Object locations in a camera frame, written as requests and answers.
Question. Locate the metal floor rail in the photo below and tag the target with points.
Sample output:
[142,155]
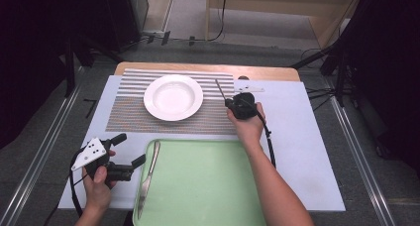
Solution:
[36,168]
[358,155]

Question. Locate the black metal stand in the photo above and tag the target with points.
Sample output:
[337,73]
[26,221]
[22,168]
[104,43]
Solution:
[69,74]
[340,87]

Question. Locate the striped woven placemat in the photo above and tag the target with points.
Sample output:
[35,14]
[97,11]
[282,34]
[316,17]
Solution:
[132,120]

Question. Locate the light wooden shelf unit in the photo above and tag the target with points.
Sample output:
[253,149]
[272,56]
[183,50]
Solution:
[264,8]

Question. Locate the person's left hand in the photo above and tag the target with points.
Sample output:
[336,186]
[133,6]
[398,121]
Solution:
[97,194]

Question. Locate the silver knife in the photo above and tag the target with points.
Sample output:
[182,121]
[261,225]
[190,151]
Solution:
[149,178]

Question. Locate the person's right hand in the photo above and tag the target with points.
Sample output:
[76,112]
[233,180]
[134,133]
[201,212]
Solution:
[249,130]

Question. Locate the green tray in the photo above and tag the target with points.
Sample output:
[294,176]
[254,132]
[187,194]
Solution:
[198,186]

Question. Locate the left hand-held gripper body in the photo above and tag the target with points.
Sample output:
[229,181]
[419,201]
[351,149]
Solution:
[89,155]

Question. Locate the black equipment case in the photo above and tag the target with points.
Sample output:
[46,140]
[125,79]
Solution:
[122,21]

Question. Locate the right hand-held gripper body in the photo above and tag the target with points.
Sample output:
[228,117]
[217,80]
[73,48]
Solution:
[244,105]

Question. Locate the silver fork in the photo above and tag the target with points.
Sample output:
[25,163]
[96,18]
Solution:
[220,90]

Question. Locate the dark curtain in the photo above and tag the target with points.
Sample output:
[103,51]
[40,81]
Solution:
[26,70]
[389,70]

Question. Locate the white plate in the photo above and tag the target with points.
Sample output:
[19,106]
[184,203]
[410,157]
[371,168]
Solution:
[173,97]

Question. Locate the white table sheet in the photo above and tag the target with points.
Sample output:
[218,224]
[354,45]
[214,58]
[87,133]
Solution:
[297,120]

